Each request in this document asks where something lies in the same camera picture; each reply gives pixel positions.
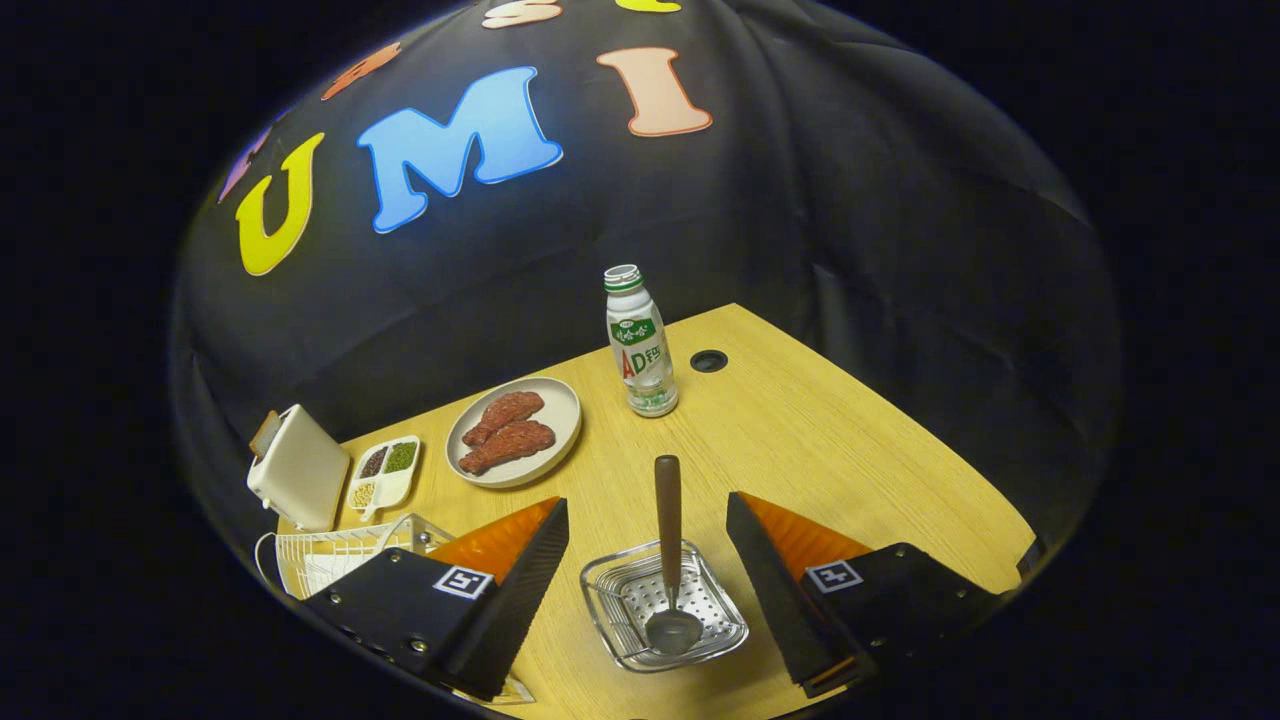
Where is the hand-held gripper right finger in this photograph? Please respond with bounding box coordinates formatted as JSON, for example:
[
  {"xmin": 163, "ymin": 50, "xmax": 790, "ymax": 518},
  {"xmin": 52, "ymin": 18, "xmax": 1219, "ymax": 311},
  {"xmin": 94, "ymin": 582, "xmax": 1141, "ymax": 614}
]
[{"xmin": 725, "ymin": 491, "xmax": 1006, "ymax": 699}]

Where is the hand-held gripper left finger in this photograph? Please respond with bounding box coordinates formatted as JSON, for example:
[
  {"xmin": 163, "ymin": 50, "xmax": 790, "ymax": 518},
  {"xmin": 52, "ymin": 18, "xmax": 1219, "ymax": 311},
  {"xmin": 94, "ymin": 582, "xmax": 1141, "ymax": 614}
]
[{"xmin": 300, "ymin": 496, "xmax": 571, "ymax": 703}]

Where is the metal wire basket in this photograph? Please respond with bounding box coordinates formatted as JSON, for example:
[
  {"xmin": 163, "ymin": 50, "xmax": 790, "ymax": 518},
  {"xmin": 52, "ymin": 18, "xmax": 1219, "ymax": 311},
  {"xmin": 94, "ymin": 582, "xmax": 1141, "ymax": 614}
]
[{"xmin": 580, "ymin": 540, "xmax": 750, "ymax": 674}]

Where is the wooden-handled metal spoon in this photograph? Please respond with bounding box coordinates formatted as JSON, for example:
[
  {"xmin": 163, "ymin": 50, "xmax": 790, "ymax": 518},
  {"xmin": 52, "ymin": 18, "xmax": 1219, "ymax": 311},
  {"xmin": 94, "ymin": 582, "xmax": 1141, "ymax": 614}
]
[{"xmin": 644, "ymin": 455, "xmax": 705, "ymax": 657}]

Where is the white wire dish rack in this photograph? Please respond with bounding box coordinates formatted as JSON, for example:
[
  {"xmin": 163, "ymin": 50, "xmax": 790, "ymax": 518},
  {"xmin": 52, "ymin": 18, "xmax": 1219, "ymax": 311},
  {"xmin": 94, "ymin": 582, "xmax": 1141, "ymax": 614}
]
[{"xmin": 254, "ymin": 513, "xmax": 456, "ymax": 601}]

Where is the grey plate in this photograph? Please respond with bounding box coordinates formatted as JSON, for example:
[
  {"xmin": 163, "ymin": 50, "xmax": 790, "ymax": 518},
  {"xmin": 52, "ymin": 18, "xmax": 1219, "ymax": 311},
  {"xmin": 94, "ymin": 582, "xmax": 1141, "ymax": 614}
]
[{"xmin": 445, "ymin": 376, "xmax": 583, "ymax": 490}]

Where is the white divided bean tray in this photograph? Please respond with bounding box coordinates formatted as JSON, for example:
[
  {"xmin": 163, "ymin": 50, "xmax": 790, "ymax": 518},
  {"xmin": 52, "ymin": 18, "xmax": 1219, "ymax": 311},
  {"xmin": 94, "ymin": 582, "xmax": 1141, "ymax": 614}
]
[{"xmin": 346, "ymin": 435, "xmax": 422, "ymax": 523}]

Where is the red meat piece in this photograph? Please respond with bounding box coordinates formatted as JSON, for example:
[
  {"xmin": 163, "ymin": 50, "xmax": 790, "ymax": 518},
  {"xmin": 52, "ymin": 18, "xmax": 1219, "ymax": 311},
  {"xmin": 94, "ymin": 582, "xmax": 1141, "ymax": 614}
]
[
  {"xmin": 462, "ymin": 391, "xmax": 546, "ymax": 448},
  {"xmin": 458, "ymin": 420, "xmax": 557, "ymax": 476}
]

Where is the white toaster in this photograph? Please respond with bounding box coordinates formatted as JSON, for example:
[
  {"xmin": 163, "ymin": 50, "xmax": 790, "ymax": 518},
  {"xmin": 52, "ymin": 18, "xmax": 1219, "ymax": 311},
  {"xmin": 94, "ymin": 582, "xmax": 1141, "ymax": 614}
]
[{"xmin": 246, "ymin": 403, "xmax": 352, "ymax": 534}]

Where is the white green drink bottle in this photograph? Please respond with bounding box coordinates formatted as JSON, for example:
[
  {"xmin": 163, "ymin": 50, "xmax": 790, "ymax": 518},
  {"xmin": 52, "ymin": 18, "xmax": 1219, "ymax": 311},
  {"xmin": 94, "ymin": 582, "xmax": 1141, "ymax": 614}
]
[{"xmin": 603, "ymin": 264, "xmax": 680, "ymax": 419}]

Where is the black backdrop cloth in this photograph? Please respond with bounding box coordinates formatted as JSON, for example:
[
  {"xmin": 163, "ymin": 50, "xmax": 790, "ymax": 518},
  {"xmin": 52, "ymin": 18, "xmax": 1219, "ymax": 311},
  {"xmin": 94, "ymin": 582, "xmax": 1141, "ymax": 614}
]
[{"xmin": 170, "ymin": 0, "xmax": 1121, "ymax": 561}]

